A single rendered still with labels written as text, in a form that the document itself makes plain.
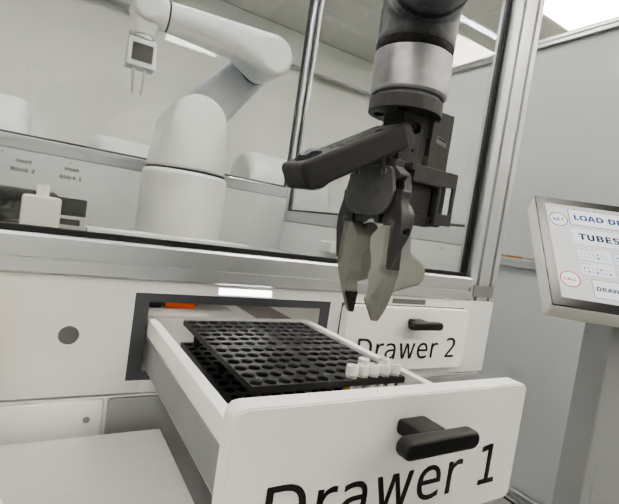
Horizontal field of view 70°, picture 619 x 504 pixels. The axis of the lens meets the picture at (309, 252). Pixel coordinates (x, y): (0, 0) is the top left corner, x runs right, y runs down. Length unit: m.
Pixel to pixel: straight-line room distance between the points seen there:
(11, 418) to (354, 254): 0.43
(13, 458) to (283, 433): 0.35
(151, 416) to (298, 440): 0.36
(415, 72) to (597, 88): 1.86
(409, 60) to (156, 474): 0.48
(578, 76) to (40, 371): 2.19
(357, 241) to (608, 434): 0.93
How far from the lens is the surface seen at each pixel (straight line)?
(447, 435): 0.35
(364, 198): 0.43
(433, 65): 0.44
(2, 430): 0.63
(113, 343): 0.60
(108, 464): 0.56
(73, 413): 0.63
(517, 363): 2.25
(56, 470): 0.56
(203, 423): 0.39
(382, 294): 0.41
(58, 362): 0.60
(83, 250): 0.57
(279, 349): 0.52
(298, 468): 0.32
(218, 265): 0.61
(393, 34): 0.46
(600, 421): 1.24
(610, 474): 1.29
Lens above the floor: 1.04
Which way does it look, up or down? 3 degrees down
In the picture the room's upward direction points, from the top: 8 degrees clockwise
